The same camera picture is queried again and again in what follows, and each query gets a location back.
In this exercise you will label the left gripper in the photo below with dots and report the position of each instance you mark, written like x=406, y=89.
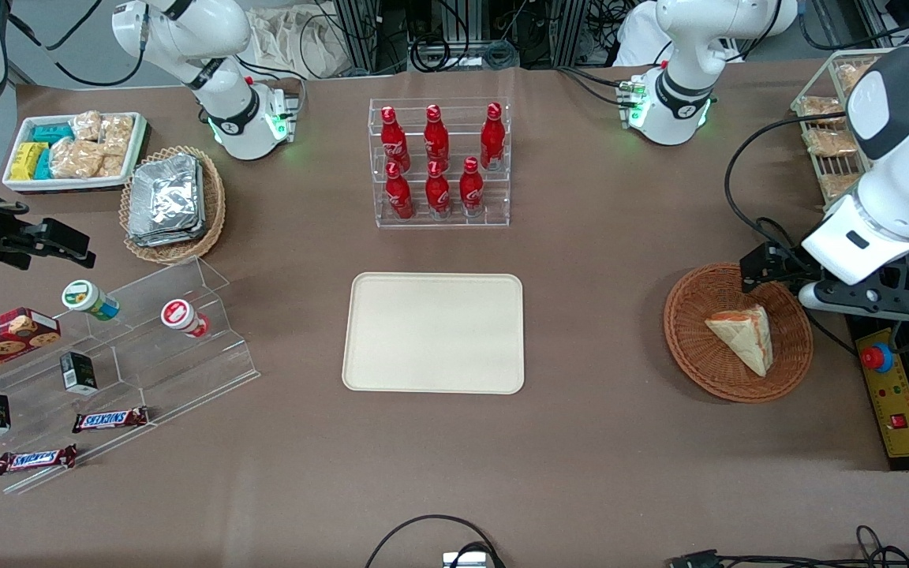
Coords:
x=787, y=267

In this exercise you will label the triangular sandwich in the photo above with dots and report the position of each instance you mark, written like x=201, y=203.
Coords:
x=746, y=339

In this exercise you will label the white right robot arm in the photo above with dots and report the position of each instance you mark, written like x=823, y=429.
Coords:
x=186, y=31

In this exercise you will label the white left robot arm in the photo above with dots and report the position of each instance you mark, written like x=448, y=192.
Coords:
x=687, y=47

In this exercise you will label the white rectangular snack tray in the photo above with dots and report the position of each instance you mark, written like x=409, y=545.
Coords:
x=68, y=184

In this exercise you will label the round brown wicker basket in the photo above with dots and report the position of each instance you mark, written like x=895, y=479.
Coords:
x=691, y=339

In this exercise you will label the oval light wicker basket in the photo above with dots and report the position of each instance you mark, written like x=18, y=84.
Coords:
x=214, y=205

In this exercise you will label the beige plastic tray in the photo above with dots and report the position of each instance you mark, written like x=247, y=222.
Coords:
x=431, y=331

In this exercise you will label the green lid cup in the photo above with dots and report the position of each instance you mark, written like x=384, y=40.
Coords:
x=80, y=296

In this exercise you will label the teal snack pack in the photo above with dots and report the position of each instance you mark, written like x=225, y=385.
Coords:
x=52, y=132
x=44, y=164

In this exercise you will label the yellow snack pack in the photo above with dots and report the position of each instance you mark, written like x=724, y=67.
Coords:
x=27, y=162

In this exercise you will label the clear bag of crackers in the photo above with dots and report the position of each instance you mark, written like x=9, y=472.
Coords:
x=76, y=158
x=86, y=126
x=111, y=166
x=117, y=134

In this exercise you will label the wrapped bread pack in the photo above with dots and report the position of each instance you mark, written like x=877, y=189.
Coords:
x=821, y=109
x=849, y=77
x=837, y=185
x=829, y=142

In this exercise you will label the silver foil pack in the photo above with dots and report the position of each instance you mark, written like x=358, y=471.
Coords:
x=166, y=241
x=164, y=193

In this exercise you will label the red emergency stop button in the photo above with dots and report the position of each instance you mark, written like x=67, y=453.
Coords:
x=877, y=357

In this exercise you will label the red lid cup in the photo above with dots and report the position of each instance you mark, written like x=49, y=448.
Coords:
x=178, y=314

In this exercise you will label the clear acrylic stepped shelf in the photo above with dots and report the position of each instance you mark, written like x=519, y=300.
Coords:
x=147, y=371

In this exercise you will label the Snickers chocolate bar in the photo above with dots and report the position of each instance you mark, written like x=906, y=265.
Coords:
x=110, y=420
x=35, y=459

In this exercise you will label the black and yellow control box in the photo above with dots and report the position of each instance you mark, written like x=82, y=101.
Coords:
x=904, y=430

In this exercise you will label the person in white shirt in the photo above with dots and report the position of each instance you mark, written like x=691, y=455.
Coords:
x=636, y=39

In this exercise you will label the red cola bottle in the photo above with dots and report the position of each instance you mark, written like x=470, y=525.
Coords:
x=400, y=197
x=436, y=140
x=395, y=142
x=471, y=192
x=438, y=196
x=492, y=140

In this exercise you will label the beige cloth bag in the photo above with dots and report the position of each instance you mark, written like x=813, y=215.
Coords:
x=289, y=39

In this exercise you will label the clear acrylic bottle rack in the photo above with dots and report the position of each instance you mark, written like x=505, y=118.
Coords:
x=375, y=221

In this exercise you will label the small grey device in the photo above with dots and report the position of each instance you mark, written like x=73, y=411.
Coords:
x=466, y=560

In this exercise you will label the red rocker switch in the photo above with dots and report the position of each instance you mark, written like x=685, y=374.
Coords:
x=899, y=420

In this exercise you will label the aluminium profile frame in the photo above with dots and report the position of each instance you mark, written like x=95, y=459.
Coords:
x=360, y=31

